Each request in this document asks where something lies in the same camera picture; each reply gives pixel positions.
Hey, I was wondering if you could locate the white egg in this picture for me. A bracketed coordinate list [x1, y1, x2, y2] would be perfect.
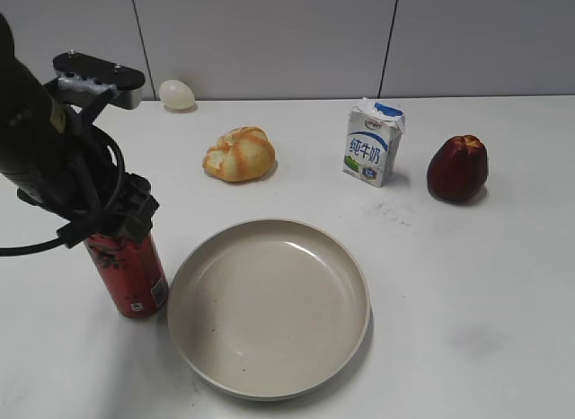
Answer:
[158, 79, 196, 111]

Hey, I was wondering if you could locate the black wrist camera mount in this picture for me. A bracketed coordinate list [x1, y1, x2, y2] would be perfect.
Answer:
[44, 50, 146, 124]

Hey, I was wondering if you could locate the beige round plate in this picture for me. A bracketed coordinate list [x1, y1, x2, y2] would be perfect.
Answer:
[167, 219, 371, 400]

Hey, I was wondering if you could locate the black cable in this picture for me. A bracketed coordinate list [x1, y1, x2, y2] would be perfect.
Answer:
[0, 124, 127, 258]

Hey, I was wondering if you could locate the white blue milk carton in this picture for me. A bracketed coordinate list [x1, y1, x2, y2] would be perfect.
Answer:
[342, 98, 405, 188]

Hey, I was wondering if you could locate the peeled orange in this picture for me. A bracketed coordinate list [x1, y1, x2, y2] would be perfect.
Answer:
[202, 126, 276, 183]

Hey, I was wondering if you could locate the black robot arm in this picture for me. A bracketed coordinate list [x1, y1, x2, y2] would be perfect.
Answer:
[1, 20, 159, 256]

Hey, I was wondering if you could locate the red cola can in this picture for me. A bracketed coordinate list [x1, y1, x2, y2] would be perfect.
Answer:
[84, 235, 168, 319]

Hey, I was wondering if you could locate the dark red wax apple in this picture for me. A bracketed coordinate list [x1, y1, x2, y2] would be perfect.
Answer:
[426, 135, 489, 203]

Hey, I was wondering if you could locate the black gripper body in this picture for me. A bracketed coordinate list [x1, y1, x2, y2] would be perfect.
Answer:
[17, 123, 159, 249]

